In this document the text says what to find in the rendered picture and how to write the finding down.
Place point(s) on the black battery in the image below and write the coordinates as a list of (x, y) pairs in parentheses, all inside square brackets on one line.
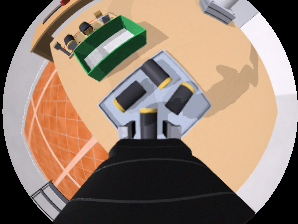
[(180, 98), (68, 39), (83, 26), (129, 96), (155, 73), (148, 123)]

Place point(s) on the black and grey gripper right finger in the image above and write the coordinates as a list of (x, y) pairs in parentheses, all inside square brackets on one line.
[(170, 130)]

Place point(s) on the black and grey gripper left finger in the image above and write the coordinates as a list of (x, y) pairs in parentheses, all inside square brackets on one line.
[(127, 131)]

